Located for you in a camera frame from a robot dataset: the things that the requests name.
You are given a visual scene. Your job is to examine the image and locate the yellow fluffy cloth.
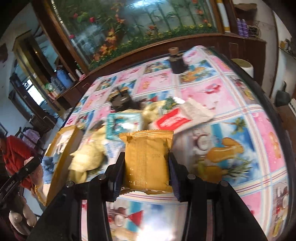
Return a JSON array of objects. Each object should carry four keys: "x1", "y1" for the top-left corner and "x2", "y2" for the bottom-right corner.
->
[{"x1": 68, "y1": 98, "x2": 178, "y2": 184}]

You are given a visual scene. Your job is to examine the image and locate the yellow foil snack pack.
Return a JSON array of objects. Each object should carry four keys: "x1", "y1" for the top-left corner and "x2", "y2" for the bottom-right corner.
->
[{"x1": 119, "y1": 130, "x2": 174, "y2": 195}]

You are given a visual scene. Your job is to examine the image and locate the blue knitted cloth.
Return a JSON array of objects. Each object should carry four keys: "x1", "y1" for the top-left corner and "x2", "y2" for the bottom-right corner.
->
[{"x1": 41, "y1": 154, "x2": 60, "y2": 184}]

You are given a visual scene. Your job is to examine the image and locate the red and white snack bag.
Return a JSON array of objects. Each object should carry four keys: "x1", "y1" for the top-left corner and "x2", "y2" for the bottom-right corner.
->
[{"x1": 149, "y1": 98, "x2": 215, "y2": 133}]

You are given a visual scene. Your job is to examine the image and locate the left gloved hand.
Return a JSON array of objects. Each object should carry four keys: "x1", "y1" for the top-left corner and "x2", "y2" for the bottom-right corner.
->
[{"x1": 9, "y1": 195, "x2": 37, "y2": 236}]

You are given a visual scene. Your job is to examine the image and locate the pink round sponge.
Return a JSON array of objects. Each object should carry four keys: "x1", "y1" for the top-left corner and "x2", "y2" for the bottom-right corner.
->
[{"x1": 24, "y1": 157, "x2": 43, "y2": 186}]

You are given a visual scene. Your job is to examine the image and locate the person in red jacket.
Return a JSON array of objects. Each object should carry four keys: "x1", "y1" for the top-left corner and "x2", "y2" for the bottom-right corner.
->
[{"x1": 0, "y1": 131, "x2": 35, "y2": 191}]

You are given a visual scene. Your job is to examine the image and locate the teal wet wipes pack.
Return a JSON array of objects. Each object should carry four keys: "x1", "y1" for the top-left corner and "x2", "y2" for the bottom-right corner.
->
[{"x1": 106, "y1": 113, "x2": 144, "y2": 141}]

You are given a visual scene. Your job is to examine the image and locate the yellow cardboard box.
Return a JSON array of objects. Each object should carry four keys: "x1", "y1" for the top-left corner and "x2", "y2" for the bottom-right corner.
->
[{"x1": 35, "y1": 126, "x2": 83, "y2": 207}]

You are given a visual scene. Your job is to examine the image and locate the colourful patterned tablecloth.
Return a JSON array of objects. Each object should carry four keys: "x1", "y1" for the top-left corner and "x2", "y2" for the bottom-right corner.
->
[{"x1": 65, "y1": 46, "x2": 295, "y2": 240}]

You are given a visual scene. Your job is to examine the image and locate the dark small toy bag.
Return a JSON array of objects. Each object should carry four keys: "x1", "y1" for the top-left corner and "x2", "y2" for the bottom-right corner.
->
[{"x1": 108, "y1": 87, "x2": 141, "y2": 112}]

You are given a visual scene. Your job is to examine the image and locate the black jar with cork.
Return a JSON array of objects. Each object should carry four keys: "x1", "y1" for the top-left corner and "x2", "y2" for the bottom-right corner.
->
[{"x1": 169, "y1": 47, "x2": 188, "y2": 74}]

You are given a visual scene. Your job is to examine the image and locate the blue water bottle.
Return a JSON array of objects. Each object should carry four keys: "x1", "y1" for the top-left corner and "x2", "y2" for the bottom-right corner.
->
[{"x1": 56, "y1": 68, "x2": 73, "y2": 89}]

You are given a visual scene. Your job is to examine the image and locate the large flower landscape painting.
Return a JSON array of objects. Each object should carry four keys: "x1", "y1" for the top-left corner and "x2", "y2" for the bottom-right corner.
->
[{"x1": 48, "y1": 0, "x2": 218, "y2": 70}]

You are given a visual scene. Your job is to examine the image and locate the purple bottles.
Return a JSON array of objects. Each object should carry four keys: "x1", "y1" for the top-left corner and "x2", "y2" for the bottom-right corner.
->
[{"x1": 237, "y1": 18, "x2": 249, "y2": 38}]

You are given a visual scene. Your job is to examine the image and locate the rolled white yellow poster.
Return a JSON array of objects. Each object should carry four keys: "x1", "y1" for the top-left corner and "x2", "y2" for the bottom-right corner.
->
[{"x1": 216, "y1": 0, "x2": 231, "y2": 33}]

